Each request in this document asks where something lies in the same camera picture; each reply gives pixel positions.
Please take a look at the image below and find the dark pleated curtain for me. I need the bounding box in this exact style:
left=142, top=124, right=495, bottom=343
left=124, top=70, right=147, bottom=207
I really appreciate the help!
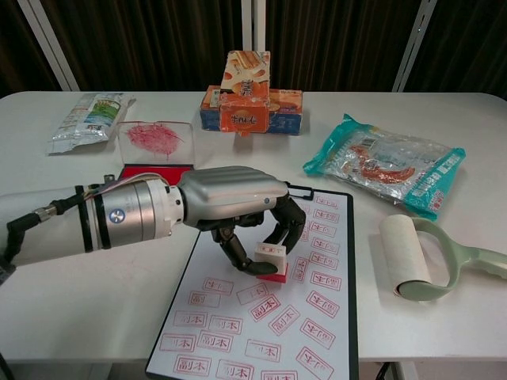
left=0, top=0, right=507, bottom=100

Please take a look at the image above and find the blue orange biscuit box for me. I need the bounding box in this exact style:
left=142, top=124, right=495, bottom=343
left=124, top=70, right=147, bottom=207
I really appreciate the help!
left=198, top=87, right=304, bottom=137

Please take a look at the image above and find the black floor cable bundle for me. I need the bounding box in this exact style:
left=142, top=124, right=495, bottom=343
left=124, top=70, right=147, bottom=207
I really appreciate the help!
left=375, top=360, right=398, bottom=380

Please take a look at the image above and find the small red white rubber stamp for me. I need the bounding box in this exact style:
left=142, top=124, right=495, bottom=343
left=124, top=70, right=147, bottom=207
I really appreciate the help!
left=253, top=241, right=288, bottom=283

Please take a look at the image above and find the teal clear snack bag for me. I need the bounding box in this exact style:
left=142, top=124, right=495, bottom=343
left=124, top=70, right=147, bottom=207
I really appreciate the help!
left=303, top=113, right=467, bottom=222

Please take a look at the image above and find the green handled lint roller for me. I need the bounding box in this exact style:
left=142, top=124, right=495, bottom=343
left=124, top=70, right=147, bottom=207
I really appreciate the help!
left=379, top=214, right=507, bottom=302

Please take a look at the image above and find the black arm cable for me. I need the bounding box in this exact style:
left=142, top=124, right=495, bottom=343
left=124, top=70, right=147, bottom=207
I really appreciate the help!
left=5, top=196, right=87, bottom=263

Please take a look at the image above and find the green white snack bag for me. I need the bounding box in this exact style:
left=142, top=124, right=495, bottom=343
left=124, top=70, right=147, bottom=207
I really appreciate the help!
left=47, top=92, right=137, bottom=156

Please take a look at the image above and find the white frame post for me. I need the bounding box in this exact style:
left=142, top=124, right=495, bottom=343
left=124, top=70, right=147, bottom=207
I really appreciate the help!
left=241, top=0, right=268, bottom=53
left=17, top=0, right=81, bottom=93
left=391, top=0, right=437, bottom=93

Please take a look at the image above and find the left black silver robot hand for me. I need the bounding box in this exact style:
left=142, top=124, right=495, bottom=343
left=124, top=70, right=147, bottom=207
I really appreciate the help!
left=179, top=165, right=307, bottom=277

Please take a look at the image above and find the white paper with red stamps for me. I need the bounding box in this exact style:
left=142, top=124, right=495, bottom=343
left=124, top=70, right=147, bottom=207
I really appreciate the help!
left=147, top=189, right=354, bottom=380

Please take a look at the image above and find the red ink pad clear lid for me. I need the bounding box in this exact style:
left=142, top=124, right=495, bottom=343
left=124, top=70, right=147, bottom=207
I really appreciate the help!
left=117, top=120, right=197, bottom=188

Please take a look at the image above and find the black clipboard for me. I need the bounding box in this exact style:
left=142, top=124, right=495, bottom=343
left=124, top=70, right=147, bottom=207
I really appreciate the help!
left=144, top=182, right=360, bottom=380

